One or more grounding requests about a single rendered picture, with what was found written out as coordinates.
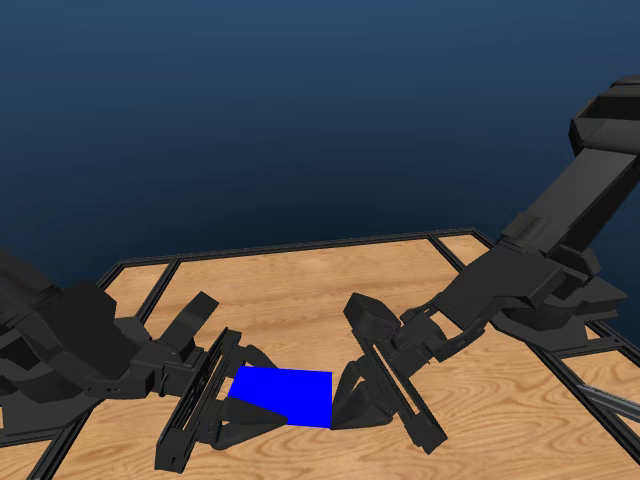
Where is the blue hollow socket block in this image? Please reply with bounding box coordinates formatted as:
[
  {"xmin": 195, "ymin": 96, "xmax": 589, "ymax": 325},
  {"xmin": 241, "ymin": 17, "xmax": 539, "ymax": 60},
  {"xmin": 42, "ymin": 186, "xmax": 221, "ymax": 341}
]
[{"xmin": 227, "ymin": 366, "xmax": 334, "ymax": 430}]

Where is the black table frame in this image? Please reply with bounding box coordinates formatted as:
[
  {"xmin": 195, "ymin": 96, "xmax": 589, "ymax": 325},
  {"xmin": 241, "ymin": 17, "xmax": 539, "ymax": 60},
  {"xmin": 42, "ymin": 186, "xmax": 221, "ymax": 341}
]
[{"xmin": 0, "ymin": 227, "xmax": 640, "ymax": 480}]

